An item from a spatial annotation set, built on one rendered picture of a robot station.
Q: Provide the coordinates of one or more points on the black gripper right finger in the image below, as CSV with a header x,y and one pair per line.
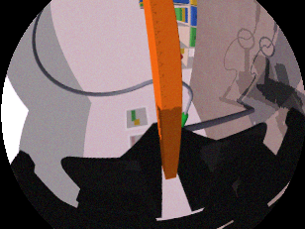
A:
x,y
201,159

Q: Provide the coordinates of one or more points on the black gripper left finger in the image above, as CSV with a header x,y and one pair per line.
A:
x,y
137,171

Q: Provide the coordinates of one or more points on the dark grey two-post wire frame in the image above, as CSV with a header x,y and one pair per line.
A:
x,y
278,80

